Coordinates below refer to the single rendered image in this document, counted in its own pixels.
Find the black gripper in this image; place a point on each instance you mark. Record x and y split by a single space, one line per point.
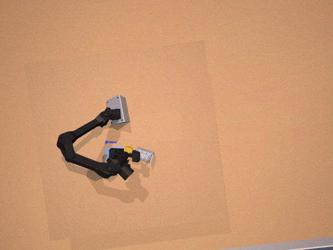
135 155

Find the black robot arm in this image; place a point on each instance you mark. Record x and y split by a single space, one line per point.
113 166

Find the yellow plate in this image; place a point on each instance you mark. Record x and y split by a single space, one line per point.
129 149

